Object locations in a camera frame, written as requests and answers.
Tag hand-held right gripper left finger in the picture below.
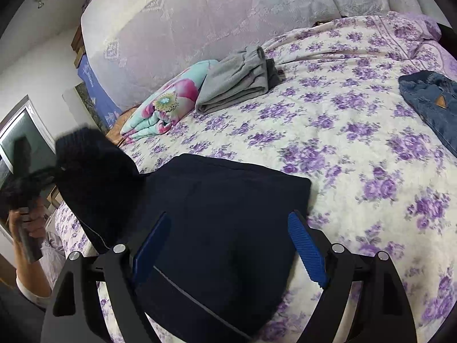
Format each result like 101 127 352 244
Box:
40 212 172 343

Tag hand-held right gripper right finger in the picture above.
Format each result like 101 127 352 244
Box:
287 210 418 343

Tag dark navy pants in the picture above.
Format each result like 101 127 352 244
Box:
53 126 313 343

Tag person's left forearm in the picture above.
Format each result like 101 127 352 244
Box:
12 234 56 310

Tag folded grey pants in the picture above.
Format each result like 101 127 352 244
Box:
195 45 270 115

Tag person's left hand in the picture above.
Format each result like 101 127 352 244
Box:
9 202 47 240

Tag white framed window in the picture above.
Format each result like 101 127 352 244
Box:
0 95 58 229

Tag orange brown pillow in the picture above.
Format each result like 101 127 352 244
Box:
105 109 143 147

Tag purple floral bed sheet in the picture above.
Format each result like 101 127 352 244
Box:
53 11 457 343

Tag folded floral quilt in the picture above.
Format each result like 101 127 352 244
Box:
119 59 220 145

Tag dark grey folded cloth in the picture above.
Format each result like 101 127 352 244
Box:
266 58 285 89

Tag blue jeans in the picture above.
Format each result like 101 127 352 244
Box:
398 71 457 158

